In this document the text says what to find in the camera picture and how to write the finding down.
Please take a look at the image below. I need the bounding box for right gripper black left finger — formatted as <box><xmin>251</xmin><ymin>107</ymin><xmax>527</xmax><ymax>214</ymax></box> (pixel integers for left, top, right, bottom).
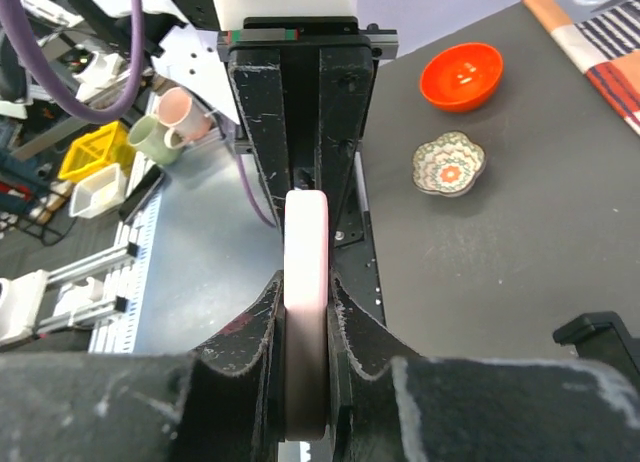
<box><xmin>1</xmin><ymin>272</ymin><xmax>283</xmax><ymax>461</ymax></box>

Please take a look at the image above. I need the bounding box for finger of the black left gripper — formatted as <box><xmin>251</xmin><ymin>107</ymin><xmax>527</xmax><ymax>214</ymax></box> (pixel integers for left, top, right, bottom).
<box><xmin>228</xmin><ymin>49</ymin><xmax>292</xmax><ymax>227</ymax></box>

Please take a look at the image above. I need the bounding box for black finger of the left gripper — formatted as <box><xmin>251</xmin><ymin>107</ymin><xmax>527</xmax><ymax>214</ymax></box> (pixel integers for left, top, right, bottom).
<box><xmin>317</xmin><ymin>46</ymin><xmax>374</xmax><ymax>217</ymax></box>

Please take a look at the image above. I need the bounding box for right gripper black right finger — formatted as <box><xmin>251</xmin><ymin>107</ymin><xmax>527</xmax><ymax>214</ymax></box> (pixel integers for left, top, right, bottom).
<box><xmin>327</xmin><ymin>276</ymin><xmax>639</xmax><ymax>461</ymax></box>

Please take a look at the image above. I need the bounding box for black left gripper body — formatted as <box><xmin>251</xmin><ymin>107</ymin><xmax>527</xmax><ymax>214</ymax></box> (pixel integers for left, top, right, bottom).
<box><xmin>217</xmin><ymin>16</ymin><xmax>399</xmax><ymax>62</ymax></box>

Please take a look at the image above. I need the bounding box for black phone pink case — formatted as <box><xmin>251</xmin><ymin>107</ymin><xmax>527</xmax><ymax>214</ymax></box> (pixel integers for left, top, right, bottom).
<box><xmin>283</xmin><ymin>190</ymin><xmax>329</xmax><ymax>441</ymax></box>

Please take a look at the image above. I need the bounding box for black phone stand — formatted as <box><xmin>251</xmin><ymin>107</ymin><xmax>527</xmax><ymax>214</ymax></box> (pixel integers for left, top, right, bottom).
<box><xmin>552</xmin><ymin>311</ymin><xmax>639</xmax><ymax>367</ymax></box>

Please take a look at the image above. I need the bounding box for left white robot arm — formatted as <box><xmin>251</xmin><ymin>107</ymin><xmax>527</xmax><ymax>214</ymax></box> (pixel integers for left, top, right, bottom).
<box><xmin>1</xmin><ymin>0</ymin><xmax>398</xmax><ymax>228</ymax></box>

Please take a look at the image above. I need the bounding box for pink mug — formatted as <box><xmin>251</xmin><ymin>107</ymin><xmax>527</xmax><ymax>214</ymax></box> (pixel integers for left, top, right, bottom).
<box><xmin>155</xmin><ymin>87</ymin><xmax>213</xmax><ymax>141</ymax></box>

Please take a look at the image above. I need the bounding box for orange bowl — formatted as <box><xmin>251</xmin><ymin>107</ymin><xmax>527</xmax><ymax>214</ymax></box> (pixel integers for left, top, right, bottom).
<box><xmin>419</xmin><ymin>42</ymin><xmax>504</xmax><ymax>113</ymax></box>

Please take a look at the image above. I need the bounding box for green mug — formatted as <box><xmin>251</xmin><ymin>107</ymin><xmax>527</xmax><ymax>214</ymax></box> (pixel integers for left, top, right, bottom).
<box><xmin>127</xmin><ymin>115</ymin><xmax>184</xmax><ymax>166</ymax></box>

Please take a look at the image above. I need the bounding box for yellow plastic crate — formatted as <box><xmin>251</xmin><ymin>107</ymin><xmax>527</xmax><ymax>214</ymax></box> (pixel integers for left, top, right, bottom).
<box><xmin>57</xmin><ymin>121</ymin><xmax>136</xmax><ymax>183</ymax></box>

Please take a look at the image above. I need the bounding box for white plastic tub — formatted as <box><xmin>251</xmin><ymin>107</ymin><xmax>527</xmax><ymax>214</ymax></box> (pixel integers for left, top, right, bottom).
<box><xmin>69</xmin><ymin>163</ymin><xmax>128</xmax><ymax>219</ymax></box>

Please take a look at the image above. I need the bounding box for colourful patchwork placemat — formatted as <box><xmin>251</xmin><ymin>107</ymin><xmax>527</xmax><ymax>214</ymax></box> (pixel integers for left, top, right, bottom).
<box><xmin>521</xmin><ymin>0</ymin><xmax>639</xmax><ymax>132</ymax></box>

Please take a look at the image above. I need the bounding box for grey slotted cable duct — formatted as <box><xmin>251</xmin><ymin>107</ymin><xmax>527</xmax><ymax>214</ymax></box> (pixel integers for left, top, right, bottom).
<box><xmin>88</xmin><ymin>189</ymin><xmax>162</xmax><ymax>354</ymax></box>

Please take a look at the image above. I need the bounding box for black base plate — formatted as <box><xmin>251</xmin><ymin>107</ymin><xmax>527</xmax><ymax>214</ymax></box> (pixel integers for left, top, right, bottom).
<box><xmin>335</xmin><ymin>150</ymin><xmax>386</xmax><ymax>325</ymax></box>

